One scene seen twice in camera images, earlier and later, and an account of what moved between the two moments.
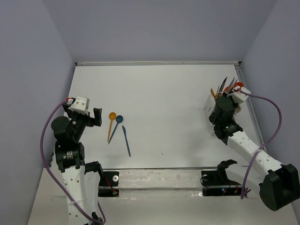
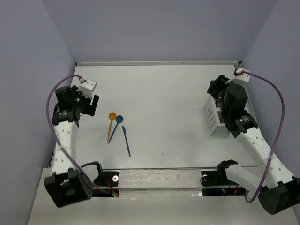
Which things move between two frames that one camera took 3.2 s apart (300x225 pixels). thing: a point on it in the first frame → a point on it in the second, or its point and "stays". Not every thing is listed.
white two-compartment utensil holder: x=209 y=105 stays
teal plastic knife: x=124 y=130 stays
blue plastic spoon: x=119 y=119 stays
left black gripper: x=91 y=120 → x=90 y=109
